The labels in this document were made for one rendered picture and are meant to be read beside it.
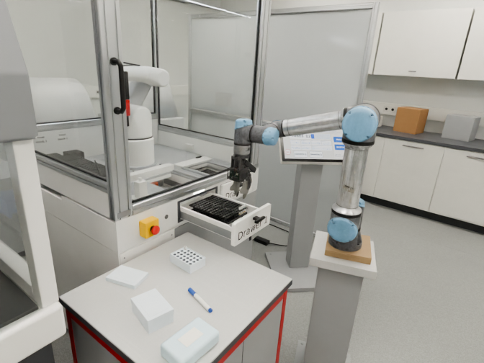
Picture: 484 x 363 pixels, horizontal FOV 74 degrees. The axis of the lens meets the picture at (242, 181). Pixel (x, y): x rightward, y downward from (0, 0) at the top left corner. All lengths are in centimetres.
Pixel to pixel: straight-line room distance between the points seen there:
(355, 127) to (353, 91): 170
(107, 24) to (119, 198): 61
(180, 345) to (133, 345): 15
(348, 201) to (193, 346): 75
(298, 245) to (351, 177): 142
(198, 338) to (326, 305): 81
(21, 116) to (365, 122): 99
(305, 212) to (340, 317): 101
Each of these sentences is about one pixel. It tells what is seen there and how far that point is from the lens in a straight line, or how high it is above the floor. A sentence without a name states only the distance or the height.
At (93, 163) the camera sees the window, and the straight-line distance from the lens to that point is 140.
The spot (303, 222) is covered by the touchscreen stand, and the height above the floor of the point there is 44.
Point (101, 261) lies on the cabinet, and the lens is 158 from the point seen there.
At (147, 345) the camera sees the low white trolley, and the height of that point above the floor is 76.
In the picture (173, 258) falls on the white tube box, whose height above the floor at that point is 79.
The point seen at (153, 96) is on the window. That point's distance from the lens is 137.
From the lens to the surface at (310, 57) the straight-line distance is 307.
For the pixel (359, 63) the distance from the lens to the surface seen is 290.
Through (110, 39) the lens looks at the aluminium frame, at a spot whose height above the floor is 160.
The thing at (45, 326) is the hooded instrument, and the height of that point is 87.
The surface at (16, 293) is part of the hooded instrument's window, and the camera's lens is 99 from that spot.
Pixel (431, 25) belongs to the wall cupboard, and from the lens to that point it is 446.
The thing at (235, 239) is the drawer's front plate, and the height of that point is 85.
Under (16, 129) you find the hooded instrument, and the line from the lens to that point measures 84.
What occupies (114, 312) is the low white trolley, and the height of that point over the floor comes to 76.
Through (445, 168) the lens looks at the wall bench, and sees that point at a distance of 411.
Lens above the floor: 154
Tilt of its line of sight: 19 degrees down
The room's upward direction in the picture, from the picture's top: 3 degrees clockwise
